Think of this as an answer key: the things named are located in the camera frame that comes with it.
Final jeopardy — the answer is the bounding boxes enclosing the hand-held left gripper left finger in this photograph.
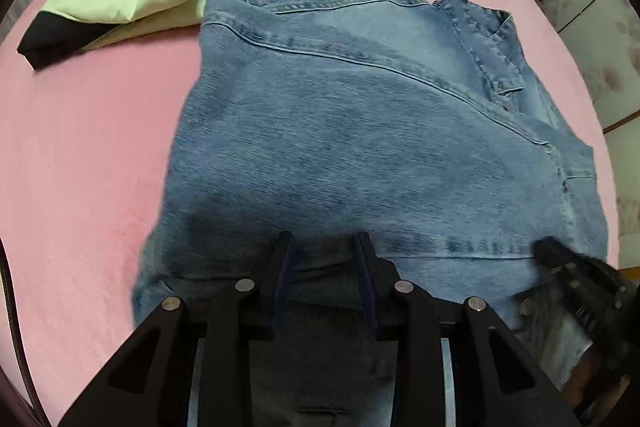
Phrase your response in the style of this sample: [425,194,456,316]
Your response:
[57,231,296,427]

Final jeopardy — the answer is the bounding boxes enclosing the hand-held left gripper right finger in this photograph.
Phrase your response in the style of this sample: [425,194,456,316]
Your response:
[352,232,583,427]

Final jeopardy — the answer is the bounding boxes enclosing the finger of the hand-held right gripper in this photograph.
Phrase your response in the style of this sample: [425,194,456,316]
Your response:
[534,237,628,323]

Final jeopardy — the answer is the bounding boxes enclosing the floral sliding wardrobe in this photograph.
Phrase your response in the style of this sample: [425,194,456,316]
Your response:
[475,0,640,258]

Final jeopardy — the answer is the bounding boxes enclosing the blue denim jacket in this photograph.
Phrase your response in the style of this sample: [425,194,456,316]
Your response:
[131,0,610,427]

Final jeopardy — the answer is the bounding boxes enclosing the pink bed sheet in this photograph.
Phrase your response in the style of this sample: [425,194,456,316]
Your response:
[0,0,621,427]

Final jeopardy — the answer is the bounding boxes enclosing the black cable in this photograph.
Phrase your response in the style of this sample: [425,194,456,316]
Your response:
[0,237,51,413]

